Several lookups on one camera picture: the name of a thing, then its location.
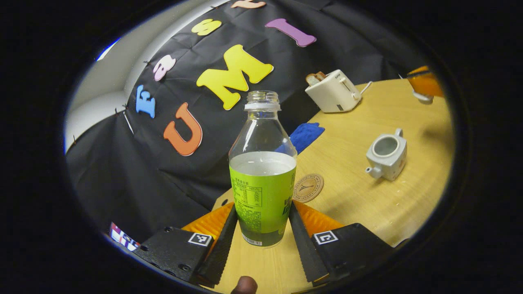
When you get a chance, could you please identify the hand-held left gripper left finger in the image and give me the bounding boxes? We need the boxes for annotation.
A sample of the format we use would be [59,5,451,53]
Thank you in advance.
[133,202,238,288]

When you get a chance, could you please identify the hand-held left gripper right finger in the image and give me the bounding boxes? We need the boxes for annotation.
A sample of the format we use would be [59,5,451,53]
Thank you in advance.
[288,200,395,286]

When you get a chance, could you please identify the round cork coaster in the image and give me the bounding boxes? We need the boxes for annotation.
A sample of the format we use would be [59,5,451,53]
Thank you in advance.
[293,173,324,203]

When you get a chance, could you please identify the green label water bottle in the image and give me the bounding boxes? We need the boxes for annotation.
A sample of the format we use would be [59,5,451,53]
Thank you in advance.
[228,90,298,248]

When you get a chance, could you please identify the grey ceramic teacup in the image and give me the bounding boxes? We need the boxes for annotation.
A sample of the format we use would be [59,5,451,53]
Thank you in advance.
[365,128,408,182]

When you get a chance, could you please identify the white toaster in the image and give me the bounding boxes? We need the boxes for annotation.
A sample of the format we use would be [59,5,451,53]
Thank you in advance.
[305,69,362,114]

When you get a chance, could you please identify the computer monitor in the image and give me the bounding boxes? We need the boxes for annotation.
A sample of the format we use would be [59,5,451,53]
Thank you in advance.
[110,222,140,251]

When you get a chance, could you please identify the bread slice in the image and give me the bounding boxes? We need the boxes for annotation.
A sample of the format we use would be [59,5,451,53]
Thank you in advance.
[306,71,327,87]

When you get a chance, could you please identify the blue cloth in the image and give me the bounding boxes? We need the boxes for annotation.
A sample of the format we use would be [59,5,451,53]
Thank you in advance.
[275,122,326,155]

